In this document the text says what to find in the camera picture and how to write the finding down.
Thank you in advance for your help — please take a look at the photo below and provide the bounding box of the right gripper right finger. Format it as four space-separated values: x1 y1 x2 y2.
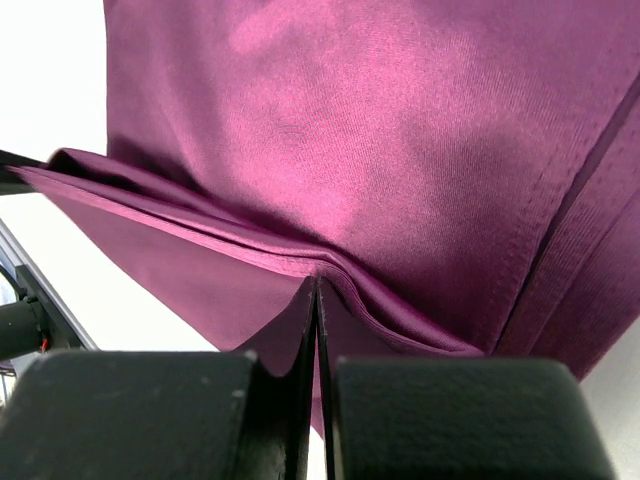
316 281 615 479

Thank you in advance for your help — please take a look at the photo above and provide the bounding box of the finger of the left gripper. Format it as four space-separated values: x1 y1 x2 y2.
0 150 44 195

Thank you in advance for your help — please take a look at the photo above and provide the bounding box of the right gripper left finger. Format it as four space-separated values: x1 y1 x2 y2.
1 278 317 479

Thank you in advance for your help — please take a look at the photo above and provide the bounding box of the purple satin napkin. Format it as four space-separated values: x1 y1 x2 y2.
7 0 640 441

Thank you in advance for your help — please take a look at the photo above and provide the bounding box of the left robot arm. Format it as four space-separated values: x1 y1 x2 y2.
1 223 94 362

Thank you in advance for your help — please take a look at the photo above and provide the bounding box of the aluminium front rail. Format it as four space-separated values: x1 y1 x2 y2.
1 222 99 350

